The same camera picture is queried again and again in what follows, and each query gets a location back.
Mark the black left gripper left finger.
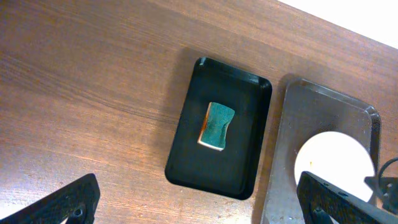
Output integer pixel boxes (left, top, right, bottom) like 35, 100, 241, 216
1, 174, 100, 224

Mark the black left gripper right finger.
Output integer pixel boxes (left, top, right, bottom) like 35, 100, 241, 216
297, 171, 397, 224

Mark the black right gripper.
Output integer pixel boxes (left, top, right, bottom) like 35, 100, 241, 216
364, 177, 397, 215

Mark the cream plate with red stain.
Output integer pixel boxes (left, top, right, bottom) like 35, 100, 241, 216
294, 131, 376, 202

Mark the green and yellow sponge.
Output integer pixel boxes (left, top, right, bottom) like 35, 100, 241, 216
197, 102, 235, 151

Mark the brown plastic serving tray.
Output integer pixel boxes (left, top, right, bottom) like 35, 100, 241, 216
261, 78, 381, 223

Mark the small black tray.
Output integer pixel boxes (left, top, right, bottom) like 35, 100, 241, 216
165, 57, 272, 200

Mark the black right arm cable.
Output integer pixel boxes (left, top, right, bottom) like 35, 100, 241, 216
376, 157, 398, 180

